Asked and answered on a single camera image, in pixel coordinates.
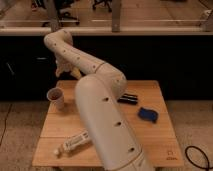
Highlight white plastic bottle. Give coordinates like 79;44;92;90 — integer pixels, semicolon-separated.
53;131;91;157

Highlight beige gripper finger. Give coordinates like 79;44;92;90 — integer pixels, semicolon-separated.
71;69;82;80

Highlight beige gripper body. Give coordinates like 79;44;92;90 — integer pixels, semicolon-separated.
55;55;73;77

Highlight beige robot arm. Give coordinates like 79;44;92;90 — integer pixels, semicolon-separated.
44;29;155;171

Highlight black cable loop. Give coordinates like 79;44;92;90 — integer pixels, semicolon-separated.
184;145;212;171

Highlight blue sponge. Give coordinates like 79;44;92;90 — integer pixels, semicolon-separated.
138;107;158;123

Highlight black office chair base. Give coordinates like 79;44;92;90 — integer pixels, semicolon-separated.
91;0;114;13

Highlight black rectangular block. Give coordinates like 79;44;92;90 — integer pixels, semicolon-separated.
118;94;138;105

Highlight wooden board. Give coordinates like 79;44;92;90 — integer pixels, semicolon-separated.
32;80;184;167

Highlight black office chair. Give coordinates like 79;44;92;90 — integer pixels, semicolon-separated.
31;0;80;25

